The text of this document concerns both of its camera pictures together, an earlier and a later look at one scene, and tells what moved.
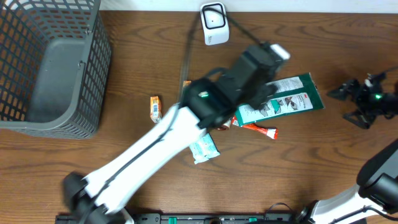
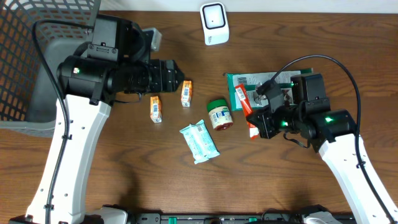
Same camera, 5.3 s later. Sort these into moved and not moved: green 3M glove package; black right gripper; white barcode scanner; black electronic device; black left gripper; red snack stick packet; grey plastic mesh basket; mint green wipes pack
Moved: red snack stick packet; black right gripper; black left gripper; green 3M glove package
Not moved: black electronic device; mint green wipes pack; grey plastic mesh basket; white barcode scanner
